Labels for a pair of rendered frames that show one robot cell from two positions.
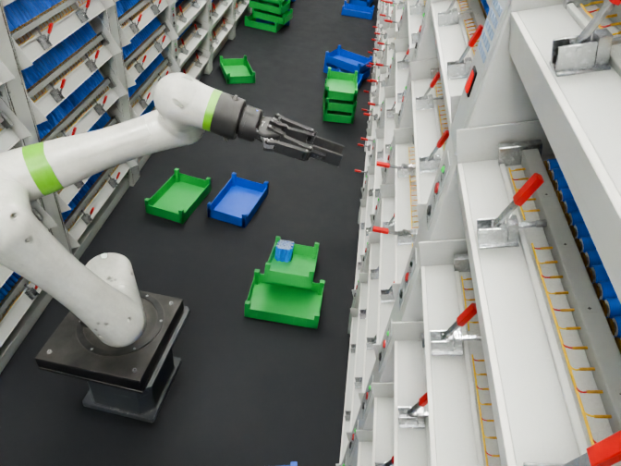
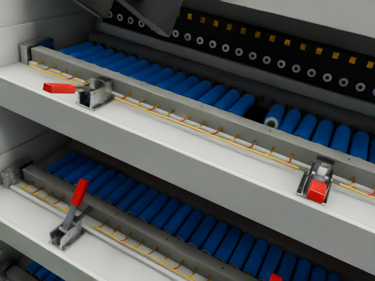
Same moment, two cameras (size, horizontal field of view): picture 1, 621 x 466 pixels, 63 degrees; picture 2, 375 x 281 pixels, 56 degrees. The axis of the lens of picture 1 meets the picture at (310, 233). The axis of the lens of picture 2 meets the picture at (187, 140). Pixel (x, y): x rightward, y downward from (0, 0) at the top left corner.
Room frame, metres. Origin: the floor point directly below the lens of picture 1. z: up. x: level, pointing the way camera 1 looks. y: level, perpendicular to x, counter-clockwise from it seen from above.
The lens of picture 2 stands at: (0.89, 0.13, 1.00)
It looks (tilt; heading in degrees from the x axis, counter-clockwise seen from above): 15 degrees down; 288
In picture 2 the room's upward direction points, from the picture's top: 16 degrees clockwise
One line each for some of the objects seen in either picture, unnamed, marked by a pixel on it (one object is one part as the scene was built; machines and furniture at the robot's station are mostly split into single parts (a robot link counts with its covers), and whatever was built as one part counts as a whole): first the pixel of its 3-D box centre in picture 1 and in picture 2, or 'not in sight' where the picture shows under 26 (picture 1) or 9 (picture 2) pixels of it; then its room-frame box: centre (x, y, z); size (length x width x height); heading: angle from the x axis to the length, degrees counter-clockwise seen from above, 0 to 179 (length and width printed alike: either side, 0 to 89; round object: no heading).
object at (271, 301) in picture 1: (285, 298); not in sight; (1.39, 0.06, 0.04); 0.30 x 0.20 x 0.08; 88
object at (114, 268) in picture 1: (113, 289); not in sight; (0.93, 0.54, 0.50); 0.16 x 0.13 x 0.19; 30
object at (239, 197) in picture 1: (238, 199); not in sight; (2.00, 0.38, 0.04); 0.30 x 0.20 x 0.08; 167
